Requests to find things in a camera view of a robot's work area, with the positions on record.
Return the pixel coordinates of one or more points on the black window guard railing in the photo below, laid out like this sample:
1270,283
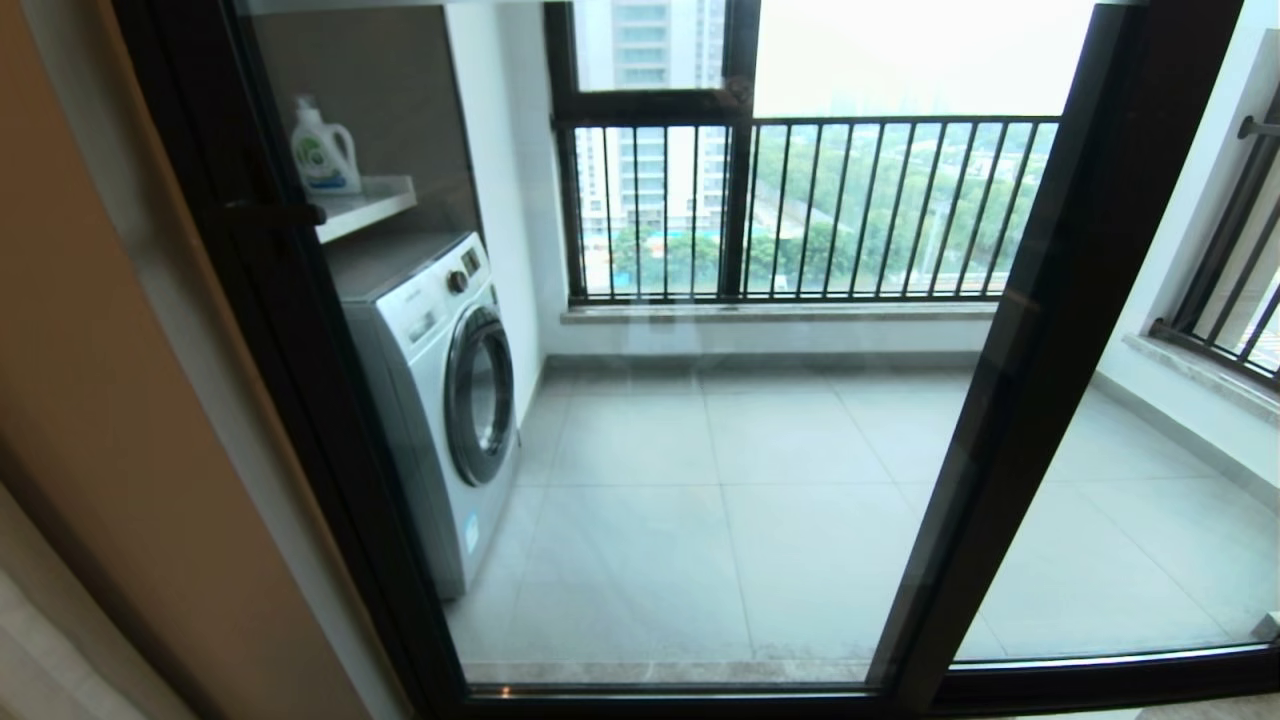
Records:
1210,352

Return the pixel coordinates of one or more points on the black balcony railing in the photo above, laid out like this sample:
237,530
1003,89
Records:
900,121

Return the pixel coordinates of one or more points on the dark sliding door frame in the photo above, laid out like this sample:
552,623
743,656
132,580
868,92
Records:
138,25

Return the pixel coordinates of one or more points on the cream curtain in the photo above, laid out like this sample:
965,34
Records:
50,670

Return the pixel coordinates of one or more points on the white wall shelf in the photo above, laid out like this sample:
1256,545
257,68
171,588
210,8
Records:
365,205

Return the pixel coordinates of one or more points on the grey stone window sill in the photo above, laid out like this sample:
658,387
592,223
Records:
780,311
1200,378

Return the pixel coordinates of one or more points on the dark framed sliding glass door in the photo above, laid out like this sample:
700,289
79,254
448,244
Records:
1050,350

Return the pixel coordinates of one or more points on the high-rise apartment building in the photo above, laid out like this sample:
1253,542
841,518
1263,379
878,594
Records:
645,40

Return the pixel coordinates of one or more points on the white laundry detergent bottle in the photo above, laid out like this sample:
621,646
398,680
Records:
325,160

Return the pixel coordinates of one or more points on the black window frame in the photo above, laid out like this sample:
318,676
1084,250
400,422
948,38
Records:
650,104

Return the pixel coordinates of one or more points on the white front-load washing machine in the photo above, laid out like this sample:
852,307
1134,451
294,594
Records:
430,450

